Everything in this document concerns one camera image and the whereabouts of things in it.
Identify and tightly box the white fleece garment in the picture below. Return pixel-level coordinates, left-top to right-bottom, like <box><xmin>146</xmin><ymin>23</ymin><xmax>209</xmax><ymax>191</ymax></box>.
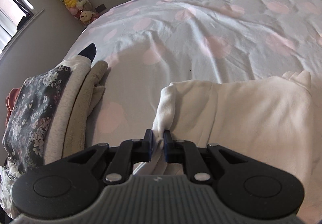
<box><xmin>135</xmin><ymin>71</ymin><xmax>321</xmax><ymax>223</ymax></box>

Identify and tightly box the dark floral folded garment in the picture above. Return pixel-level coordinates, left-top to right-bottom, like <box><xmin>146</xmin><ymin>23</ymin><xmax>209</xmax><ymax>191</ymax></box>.
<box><xmin>2</xmin><ymin>65</ymin><xmax>71</xmax><ymax>174</ymax></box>

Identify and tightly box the beige folded fleece garment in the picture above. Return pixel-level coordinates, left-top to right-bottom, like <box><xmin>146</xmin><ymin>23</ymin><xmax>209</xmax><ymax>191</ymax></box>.
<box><xmin>62</xmin><ymin>60</ymin><xmax>108</xmax><ymax>158</ymax></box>

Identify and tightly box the rust red garment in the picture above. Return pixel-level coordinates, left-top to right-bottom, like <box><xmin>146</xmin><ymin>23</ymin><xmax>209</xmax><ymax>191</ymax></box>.
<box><xmin>5</xmin><ymin>88</ymin><xmax>21</xmax><ymax>127</ymax></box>

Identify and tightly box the light grey folded sweater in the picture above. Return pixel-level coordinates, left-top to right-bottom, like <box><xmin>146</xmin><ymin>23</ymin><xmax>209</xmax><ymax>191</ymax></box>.
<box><xmin>43</xmin><ymin>56</ymin><xmax>92</xmax><ymax>164</ymax></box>

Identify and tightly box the black garment on bed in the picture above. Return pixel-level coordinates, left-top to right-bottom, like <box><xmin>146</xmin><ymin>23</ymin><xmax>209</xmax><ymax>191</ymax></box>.
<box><xmin>78</xmin><ymin>43</ymin><xmax>97</xmax><ymax>62</ymax></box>

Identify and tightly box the pink dotted bed sheet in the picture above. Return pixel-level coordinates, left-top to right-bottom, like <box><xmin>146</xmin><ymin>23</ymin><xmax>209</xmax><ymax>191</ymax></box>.
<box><xmin>67</xmin><ymin>0</ymin><xmax>321</xmax><ymax>146</ymax></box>

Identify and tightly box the window with dark frame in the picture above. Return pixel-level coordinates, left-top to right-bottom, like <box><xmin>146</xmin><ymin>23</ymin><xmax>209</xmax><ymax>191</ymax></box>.
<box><xmin>1</xmin><ymin>0</ymin><xmax>44</xmax><ymax>58</ymax></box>

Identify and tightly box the black wall socket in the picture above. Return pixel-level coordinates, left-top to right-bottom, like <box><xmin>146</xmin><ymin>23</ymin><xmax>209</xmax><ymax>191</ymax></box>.
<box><xmin>96</xmin><ymin>4</ymin><xmax>106</xmax><ymax>12</ymax></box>

